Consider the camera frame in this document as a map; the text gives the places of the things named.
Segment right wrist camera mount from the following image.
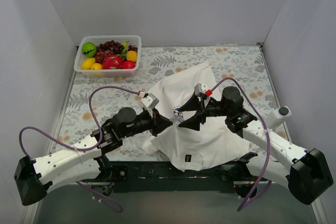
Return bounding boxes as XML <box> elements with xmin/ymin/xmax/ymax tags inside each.
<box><xmin>194</xmin><ymin>83</ymin><xmax>213</xmax><ymax>105</ymax></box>

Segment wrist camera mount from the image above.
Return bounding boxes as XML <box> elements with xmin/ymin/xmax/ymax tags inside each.
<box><xmin>139</xmin><ymin>91</ymin><xmax>159</xmax><ymax>118</ymax></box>
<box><xmin>194</xmin><ymin>83</ymin><xmax>213</xmax><ymax>105</ymax></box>

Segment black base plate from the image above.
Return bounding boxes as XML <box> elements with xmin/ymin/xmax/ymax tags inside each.
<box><xmin>84</xmin><ymin>161</ymin><xmax>257</xmax><ymax>194</ymax></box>

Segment yellow toy lemon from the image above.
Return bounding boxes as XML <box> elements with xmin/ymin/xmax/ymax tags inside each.
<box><xmin>81</xmin><ymin>57</ymin><xmax>96</xmax><ymax>70</ymax></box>

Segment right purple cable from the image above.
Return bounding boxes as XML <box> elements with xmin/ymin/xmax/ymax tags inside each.
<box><xmin>207</xmin><ymin>78</ymin><xmax>275</xmax><ymax>212</ymax></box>

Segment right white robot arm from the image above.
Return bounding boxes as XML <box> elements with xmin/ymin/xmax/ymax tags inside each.
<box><xmin>179</xmin><ymin>87</ymin><xmax>334</xmax><ymax>205</ymax></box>

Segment white plastic fruit basket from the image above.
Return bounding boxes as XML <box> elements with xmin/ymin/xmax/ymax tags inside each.
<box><xmin>74</xmin><ymin>35</ymin><xmax>142</xmax><ymax>77</ymax></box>

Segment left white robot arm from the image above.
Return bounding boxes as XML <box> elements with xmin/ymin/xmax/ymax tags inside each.
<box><xmin>14</xmin><ymin>108</ymin><xmax>173</xmax><ymax>206</ymax></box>

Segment red toy dragon fruit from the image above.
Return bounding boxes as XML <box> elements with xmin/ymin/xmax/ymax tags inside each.
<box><xmin>102</xmin><ymin>55</ymin><xmax>123</xmax><ymax>70</ymax></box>

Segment purple cable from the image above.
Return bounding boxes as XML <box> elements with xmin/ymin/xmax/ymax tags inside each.
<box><xmin>207</xmin><ymin>78</ymin><xmax>275</xmax><ymax>212</ymax></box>
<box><xmin>18</xmin><ymin>86</ymin><xmax>145</xmax><ymax>214</ymax></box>

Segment red toy apple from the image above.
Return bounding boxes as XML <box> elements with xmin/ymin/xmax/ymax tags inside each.
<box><xmin>121</xmin><ymin>60</ymin><xmax>136</xmax><ymax>69</ymax></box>

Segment dark red toy grapes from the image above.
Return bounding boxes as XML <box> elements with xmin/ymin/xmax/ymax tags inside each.
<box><xmin>95</xmin><ymin>40</ymin><xmax>138</xmax><ymax>64</ymax></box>

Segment yellow toy mango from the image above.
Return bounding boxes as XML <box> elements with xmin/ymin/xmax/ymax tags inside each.
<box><xmin>90</xmin><ymin>63</ymin><xmax>102</xmax><ymax>70</ymax></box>

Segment white bottle grey cap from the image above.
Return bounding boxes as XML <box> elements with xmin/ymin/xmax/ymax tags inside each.
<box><xmin>265</xmin><ymin>106</ymin><xmax>292</xmax><ymax>130</ymax></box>

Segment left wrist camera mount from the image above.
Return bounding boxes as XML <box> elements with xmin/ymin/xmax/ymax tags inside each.
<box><xmin>139</xmin><ymin>91</ymin><xmax>159</xmax><ymax>118</ymax></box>

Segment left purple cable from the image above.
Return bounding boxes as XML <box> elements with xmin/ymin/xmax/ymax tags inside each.
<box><xmin>18</xmin><ymin>86</ymin><xmax>145</xmax><ymax>214</ymax></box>

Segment green toy fruit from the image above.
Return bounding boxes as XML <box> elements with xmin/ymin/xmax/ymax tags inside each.
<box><xmin>81</xmin><ymin>42</ymin><xmax>97</xmax><ymax>58</ymax></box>

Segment orange toy fruit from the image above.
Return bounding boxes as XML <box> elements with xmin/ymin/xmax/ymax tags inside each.
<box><xmin>126</xmin><ymin>50</ymin><xmax>138</xmax><ymax>62</ymax></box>

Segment white printed t-shirt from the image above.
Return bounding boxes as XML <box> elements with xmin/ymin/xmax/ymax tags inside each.
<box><xmin>142</xmin><ymin>62</ymin><xmax>249</xmax><ymax>171</ymax></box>

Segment floral patterned table mat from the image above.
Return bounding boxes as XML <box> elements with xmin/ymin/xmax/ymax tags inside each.
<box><xmin>49</xmin><ymin>45</ymin><xmax>280</xmax><ymax>153</ymax></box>

